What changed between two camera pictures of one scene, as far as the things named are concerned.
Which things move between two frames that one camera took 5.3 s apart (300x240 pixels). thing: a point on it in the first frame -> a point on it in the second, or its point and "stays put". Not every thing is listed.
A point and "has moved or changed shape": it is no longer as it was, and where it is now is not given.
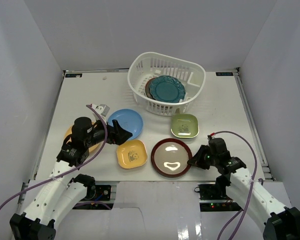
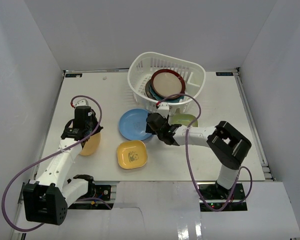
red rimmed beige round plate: [170, 157] -> [166, 82]
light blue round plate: [130, 120] has moved or changed shape
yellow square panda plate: [132, 153] stays put
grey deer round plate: [147, 88] stays put
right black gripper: [197, 160] -> [149, 130]
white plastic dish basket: [144, 65] stays put
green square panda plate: [184, 125] stays put
